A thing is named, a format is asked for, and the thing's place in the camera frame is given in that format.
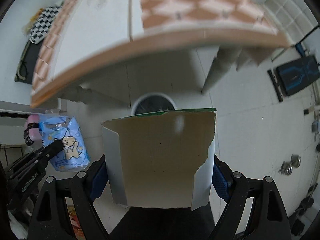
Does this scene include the green white cardboard box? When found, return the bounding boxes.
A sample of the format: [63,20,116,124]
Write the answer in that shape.
[102,108,216,210]

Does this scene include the white round trash bin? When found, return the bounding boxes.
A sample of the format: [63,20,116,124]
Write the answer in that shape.
[131,92,176,115]

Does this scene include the pink suitcase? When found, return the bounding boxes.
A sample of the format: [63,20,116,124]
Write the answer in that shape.
[23,114,42,146]

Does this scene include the blue tissue pack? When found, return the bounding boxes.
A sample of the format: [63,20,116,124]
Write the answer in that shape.
[39,113,90,172]

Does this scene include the chrome dumbbell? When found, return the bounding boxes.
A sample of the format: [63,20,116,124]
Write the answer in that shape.
[278,154,301,176]

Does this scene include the person legs dark trousers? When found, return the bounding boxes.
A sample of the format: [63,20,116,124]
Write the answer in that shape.
[110,204,215,239]

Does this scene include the black chair under cloth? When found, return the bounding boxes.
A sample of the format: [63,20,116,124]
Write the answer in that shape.
[14,41,43,85]

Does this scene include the patterned dining table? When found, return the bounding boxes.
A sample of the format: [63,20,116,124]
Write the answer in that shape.
[31,0,290,108]

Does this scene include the white cushioned bench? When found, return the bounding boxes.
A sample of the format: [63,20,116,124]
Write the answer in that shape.
[264,0,318,45]

